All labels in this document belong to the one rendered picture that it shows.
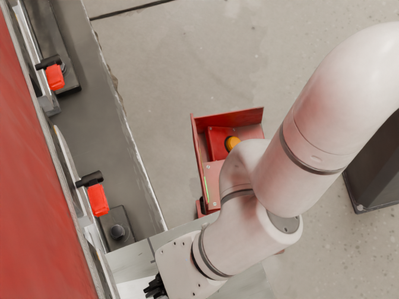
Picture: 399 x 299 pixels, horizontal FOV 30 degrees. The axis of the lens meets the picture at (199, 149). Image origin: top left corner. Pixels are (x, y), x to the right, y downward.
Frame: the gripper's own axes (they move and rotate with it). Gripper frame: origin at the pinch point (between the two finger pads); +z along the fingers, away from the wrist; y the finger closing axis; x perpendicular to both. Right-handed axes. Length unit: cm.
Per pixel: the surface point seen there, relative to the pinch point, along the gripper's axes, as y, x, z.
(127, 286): -3.1, 0.4, 8.0
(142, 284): -2.5, 2.3, 6.4
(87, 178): -15.9, -15.4, -13.1
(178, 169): -48, 80, 72
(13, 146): -8, -43, -42
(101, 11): -111, 76, 75
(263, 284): 5.0, 17.4, -6.0
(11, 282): 7, -54, -55
